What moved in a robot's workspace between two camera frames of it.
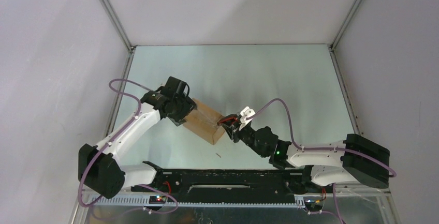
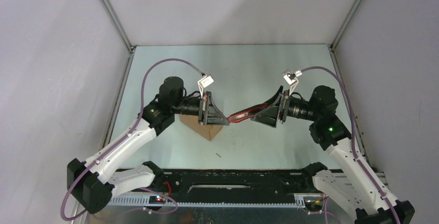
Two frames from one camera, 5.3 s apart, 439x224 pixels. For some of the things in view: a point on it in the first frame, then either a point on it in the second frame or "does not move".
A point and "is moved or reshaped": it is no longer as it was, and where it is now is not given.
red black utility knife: [229, 120] is moved or reshaped
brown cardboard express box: [203, 122] does not move
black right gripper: [233, 131] → [269, 116]
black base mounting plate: [286, 181] does not move
